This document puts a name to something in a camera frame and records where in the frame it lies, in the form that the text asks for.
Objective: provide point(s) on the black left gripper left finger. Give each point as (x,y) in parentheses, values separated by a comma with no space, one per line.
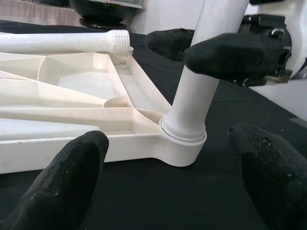
(60,187)

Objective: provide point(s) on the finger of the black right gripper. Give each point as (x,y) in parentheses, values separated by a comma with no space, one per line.
(227,55)
(168,44)

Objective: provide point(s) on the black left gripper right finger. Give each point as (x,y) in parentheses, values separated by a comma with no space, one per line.
(273,182)

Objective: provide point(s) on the white plastic table leg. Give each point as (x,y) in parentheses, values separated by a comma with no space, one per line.
(60,40)
(192,100)

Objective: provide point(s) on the black bowl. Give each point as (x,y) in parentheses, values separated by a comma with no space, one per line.
(100,12)

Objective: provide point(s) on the white plastic table top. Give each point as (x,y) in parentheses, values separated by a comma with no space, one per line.
(72,83)

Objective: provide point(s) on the black tablecloth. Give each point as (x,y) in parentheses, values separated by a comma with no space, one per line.
(168,191)

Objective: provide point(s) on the beige tablecloth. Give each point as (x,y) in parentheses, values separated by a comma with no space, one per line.
(36,14)

